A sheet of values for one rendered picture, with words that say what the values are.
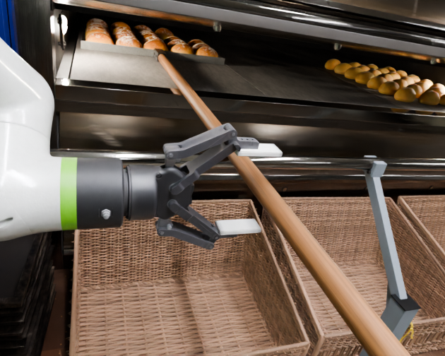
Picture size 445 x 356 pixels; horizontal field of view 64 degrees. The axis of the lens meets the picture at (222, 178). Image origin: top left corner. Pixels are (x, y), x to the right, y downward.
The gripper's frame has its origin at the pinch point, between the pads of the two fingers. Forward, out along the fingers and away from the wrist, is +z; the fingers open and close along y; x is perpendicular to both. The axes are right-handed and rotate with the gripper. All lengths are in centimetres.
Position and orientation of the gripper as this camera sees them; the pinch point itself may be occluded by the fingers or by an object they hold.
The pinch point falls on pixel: (260, 190)
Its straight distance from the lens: 54.8
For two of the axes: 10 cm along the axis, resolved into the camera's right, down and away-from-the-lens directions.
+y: -1.7, 8.7, 4.6
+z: 9.4, 0.0, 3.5
